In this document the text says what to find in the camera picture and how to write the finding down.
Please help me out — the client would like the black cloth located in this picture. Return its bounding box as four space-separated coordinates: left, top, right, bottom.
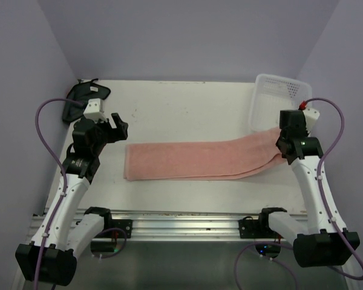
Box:
62 79 111 124

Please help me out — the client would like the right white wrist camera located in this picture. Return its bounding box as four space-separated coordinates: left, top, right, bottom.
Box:
302 107 320 134

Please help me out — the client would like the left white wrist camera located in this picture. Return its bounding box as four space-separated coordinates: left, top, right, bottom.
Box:
83 98 106 123

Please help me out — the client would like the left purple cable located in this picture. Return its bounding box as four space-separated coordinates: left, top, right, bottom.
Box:
30 98 128 290

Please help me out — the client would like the pink towel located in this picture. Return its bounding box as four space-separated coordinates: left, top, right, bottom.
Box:
123 127 284 181

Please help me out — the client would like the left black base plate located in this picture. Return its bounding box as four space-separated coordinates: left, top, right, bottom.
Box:
103 219 133 239

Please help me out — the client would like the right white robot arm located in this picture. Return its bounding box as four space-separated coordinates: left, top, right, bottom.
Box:
257 110 360 268

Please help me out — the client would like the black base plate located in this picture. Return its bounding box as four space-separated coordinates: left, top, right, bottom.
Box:
103 219 133 239
238 216 277 239

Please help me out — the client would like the aluminium mounting rail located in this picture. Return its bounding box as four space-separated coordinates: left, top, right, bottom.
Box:
27 211 309 242

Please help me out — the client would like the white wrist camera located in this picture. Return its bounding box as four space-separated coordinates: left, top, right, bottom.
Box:
83 98 106 123
302 107 320 134

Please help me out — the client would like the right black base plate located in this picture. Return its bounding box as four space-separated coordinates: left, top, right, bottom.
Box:
238 216 277 239

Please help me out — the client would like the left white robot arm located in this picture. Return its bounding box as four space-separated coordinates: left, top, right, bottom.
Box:
15 113 128 286

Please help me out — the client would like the white plastic basket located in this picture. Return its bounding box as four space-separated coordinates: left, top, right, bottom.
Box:
249 74 312 132

